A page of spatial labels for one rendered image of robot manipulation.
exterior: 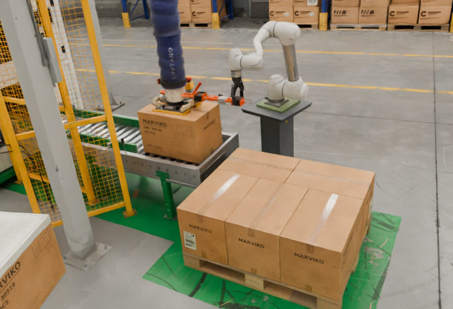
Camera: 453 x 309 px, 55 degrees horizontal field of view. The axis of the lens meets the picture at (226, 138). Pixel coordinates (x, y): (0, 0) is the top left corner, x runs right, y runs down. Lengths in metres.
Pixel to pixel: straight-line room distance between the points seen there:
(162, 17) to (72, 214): 1.66
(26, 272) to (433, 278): 2.64
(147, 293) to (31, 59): 1.80
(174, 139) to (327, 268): 1.67
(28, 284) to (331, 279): 1.74
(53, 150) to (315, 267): 1.95
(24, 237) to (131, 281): 1.27
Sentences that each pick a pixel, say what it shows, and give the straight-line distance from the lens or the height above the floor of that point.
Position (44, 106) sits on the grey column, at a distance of 3.17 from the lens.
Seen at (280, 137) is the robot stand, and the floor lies 0.48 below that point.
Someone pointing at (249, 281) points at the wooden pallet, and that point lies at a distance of 3.25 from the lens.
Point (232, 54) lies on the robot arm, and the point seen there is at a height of 1.47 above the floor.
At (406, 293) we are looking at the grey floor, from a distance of 3.37.
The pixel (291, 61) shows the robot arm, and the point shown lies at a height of 1.26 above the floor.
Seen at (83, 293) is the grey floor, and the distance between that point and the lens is 3.53.
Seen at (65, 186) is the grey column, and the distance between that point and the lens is 3.42.
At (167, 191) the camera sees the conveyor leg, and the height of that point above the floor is 0.29.
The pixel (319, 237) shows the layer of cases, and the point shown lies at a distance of 2.85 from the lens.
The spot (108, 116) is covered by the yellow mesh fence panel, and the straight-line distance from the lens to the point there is 3.70.
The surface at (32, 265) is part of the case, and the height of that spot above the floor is 0.87.
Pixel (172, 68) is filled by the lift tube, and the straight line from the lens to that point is 3.58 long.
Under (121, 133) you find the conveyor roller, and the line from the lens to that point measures 4.52.
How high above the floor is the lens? 2.35
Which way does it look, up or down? 26 degrees down
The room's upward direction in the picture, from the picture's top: 5 degrees counter-clockwise
